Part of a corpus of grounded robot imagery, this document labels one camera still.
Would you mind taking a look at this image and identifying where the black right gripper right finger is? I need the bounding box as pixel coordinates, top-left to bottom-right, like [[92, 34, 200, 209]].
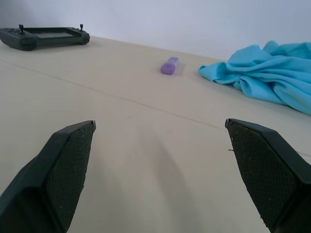
[[225, 118, 311, 233]]

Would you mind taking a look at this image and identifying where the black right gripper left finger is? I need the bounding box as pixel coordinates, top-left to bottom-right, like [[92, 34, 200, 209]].
[[0, 120, 97, 233]]

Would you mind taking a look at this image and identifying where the light blue cloth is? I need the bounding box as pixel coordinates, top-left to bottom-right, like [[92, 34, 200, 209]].
[[197, 40, 311, 115]]

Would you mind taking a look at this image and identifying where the black handheld remote controller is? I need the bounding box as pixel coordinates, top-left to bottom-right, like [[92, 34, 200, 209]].
[[0, 24, 91, 52]]

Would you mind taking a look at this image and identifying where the small purple plastic case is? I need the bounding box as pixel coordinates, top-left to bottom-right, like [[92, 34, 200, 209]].
[[160, 56, 181, 75]]

